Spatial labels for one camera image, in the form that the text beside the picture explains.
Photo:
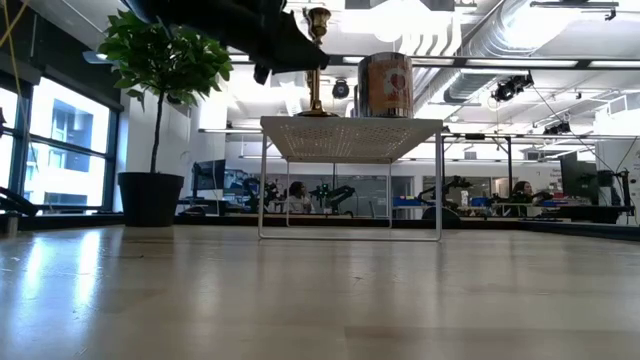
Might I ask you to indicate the brass candlestick holder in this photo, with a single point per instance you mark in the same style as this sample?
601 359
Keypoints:
316 95

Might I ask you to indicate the tin can with silver top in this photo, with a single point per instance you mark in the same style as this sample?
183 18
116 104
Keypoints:
385 85

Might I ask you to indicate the black background robot arm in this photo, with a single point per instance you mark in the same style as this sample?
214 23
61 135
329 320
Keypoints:
335 195
441 214
270 192

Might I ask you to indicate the green potted plant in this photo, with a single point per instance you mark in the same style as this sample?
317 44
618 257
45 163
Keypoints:
165 55

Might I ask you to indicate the white perforated metal shelf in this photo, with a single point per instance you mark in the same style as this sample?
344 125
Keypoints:
350 137

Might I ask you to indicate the black background monitor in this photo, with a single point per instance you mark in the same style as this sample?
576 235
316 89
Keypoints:
575 172
210 174

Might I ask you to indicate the person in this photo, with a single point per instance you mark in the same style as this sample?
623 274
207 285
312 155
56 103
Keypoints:
298 197
522 190

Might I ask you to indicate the black ceiling mounted device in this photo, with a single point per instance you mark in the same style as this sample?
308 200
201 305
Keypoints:
512 86

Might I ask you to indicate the black background stand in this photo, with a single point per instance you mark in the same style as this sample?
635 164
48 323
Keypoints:
626 195

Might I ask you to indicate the black ceiling dome camera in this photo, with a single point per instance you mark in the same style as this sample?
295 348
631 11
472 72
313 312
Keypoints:
340 89

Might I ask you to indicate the dark window frame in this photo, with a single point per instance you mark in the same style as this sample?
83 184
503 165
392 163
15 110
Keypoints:
20 150

